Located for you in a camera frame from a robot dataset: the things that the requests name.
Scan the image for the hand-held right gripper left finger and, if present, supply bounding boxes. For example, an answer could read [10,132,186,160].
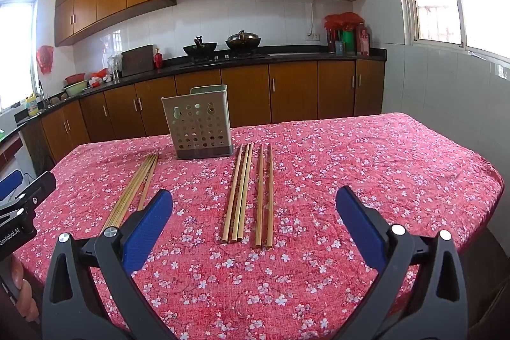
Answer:
[42,189,178,340]

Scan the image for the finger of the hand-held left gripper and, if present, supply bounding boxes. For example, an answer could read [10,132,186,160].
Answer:
[16,171,57,207]
[0,170,23,202]

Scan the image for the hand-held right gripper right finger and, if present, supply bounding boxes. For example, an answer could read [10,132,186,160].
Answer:
[335,185,469,340]

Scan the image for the grey perforated utensil holder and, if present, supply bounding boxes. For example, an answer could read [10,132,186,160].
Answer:
[161,84,235,161]

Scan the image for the person's left hand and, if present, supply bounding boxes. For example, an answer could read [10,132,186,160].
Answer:
[10,256,41,325]

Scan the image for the red floral tablecloth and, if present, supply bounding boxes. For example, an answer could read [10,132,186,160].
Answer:
[12,112,505,340]

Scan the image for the yellow detergent bottle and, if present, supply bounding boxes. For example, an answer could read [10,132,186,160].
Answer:
[26,93,41,117]

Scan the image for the metal faucet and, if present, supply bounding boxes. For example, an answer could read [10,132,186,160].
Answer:
[38,81,51,110]

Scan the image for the green basin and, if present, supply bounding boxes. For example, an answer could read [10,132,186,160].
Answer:
[62,80,89,98]

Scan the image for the red plastic bag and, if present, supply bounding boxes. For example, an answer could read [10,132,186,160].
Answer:
[36,44,55,76]

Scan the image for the small window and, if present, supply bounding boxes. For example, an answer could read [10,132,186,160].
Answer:
[0,0,39,112]

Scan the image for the glass jar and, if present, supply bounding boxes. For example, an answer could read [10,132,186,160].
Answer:
[108,54,122,81]

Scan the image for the dark wooden cutting board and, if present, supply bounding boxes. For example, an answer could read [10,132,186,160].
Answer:
[120,44,155,77]

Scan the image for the brown base cabinets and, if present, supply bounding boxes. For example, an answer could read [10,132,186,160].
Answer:
[40,59,386,165]

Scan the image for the black kitchen countertop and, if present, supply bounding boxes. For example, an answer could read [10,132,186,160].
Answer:
[14,49,388,126]

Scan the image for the green container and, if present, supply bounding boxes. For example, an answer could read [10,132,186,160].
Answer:
[342,30,356,55]

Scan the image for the red box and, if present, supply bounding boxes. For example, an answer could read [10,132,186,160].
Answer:
[356,22,371,56]

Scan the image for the black gas stove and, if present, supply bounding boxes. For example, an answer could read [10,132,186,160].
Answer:
[179,51,267,67]

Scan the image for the black wok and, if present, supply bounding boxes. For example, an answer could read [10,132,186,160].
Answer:
[182,35,219,57]

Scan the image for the black pot with lid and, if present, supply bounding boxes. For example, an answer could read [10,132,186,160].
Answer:
[225,30,261,51]

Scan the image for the white power cable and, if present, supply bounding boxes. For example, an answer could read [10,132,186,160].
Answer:
[310,0,322,34]

